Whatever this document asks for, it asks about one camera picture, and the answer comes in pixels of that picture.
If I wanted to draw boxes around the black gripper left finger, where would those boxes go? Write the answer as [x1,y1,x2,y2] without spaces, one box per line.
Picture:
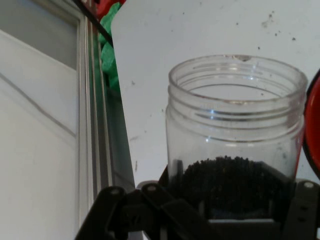
[74,159,209,240]

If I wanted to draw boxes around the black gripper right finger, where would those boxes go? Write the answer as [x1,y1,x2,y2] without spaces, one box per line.
[259,161,320,240]

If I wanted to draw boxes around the black seeds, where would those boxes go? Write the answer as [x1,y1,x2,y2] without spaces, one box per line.
[172,155,292,220]

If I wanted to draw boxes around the clear plastic jar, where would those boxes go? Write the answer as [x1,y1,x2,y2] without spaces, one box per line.
[164,54,309,221]

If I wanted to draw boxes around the red bowl with black rim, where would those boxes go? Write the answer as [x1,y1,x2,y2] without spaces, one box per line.
[301,66,320,176]

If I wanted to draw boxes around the black tripod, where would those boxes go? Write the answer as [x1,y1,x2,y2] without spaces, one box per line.
[73,0,115,48]

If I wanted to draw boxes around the aluminium rail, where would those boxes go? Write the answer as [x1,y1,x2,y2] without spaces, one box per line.
[74,9,137,198]

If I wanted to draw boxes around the grey wall cable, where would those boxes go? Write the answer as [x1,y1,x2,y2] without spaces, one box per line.
[0,71,77,138]

